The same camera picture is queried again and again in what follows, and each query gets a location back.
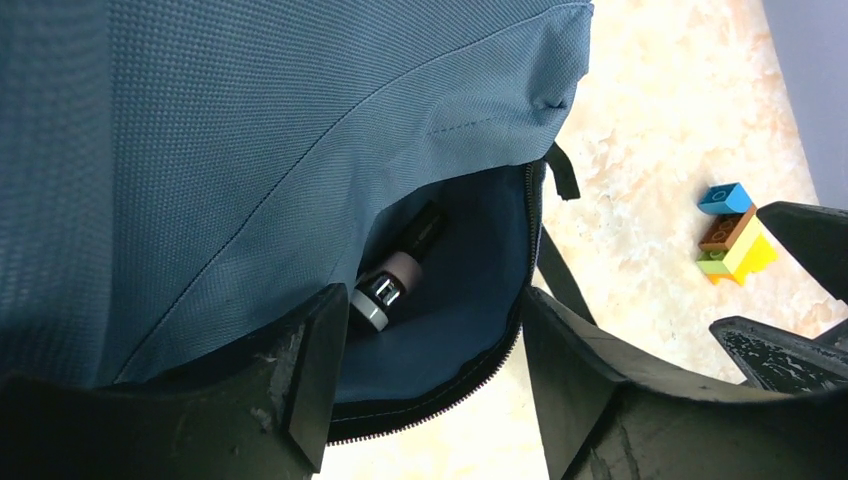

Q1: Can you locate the purple black highlighter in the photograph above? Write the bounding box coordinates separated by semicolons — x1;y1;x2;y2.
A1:
395;201;448;263

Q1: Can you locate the colourful block stack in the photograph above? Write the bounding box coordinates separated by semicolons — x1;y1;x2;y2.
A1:
696;183;778;286

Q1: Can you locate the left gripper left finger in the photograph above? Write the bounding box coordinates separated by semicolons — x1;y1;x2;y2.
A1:
1;284;348;479

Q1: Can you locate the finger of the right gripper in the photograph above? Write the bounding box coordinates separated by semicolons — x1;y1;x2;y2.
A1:
757;201;847;302
709;316;847;391

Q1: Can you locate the blue grey backpack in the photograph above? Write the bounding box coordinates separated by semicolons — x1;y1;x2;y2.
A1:
1;1;594;441

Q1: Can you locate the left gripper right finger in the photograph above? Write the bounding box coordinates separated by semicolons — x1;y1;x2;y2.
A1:
521;287;847;479

